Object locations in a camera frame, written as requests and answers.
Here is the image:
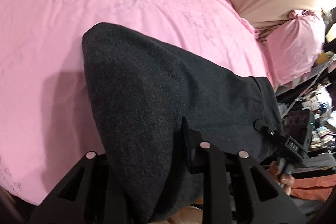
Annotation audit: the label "person right hand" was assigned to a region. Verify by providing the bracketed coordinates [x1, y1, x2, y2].
[267, 161, 295, 196]

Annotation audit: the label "cluttered side shelf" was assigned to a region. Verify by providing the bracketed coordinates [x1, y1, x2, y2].
[275, 7, 336, 169]

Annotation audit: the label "red cloth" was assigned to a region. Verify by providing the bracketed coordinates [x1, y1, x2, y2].
[291, 174, 336, 202]

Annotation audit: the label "pink bed quilt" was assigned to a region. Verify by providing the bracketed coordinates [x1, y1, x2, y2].
[0, 0, 275, 206]

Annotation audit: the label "pink pillow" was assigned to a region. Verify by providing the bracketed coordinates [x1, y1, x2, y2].
[263, 10, 326, 88]

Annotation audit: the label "dark grey pants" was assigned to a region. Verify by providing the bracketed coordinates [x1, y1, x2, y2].
[82, 23, 283, 223]

